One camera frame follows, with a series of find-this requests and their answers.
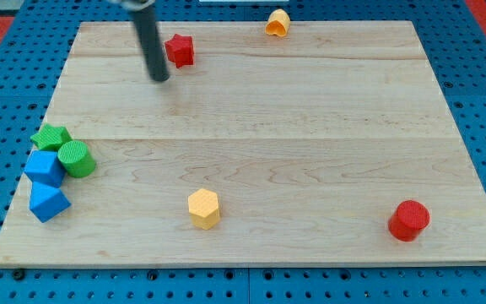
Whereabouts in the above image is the red star block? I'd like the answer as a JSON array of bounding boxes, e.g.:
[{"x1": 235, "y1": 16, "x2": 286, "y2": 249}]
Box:
[{"x1": 165, "y1": 34, "x2": 194, "y2": 68}]

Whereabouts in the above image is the green star block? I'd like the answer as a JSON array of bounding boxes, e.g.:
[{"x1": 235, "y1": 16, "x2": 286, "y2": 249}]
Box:
[{"x1": 30, "y1": 123, "x2": 73, "y2": 152}]

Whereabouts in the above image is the yellow hexagon block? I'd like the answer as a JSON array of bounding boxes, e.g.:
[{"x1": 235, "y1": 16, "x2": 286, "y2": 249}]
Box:
[{"x1": 187, "y1": 188, "x2": 220, "y2": 230}]

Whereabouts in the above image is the light wooden board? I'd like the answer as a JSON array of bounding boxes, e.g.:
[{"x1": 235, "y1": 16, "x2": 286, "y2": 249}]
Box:
[{"x1": 0, "y1": 21, "x2": 486, "y2": 269}]

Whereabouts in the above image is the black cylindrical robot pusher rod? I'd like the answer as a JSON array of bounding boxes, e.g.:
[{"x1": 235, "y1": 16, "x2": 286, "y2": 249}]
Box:
[{"x1": 127, "y1": 0, "x2": 170, "y2": 83}]

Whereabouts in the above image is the green cylinder block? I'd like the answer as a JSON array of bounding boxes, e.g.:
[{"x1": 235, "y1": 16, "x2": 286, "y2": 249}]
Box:
[{"x1": 57, "y1": 140, "x2": 96, "y2": 178}]

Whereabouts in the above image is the red cylinder block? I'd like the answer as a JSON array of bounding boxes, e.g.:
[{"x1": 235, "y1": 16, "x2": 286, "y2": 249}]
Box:
[{"x1": 388, "y1": 200, "x2": 430, "y2": 242}]

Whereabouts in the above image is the blue cube block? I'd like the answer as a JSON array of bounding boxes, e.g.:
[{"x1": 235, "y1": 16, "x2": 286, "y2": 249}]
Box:
[{"x1": 24, "y1": 150, "x2": 66, "y2": 187}]

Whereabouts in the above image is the blue triangular prism block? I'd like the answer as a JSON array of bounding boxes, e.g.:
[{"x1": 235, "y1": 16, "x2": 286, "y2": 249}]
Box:
[{"x1": 29, "y1": 182, "x2": 71, "y2": 223}]

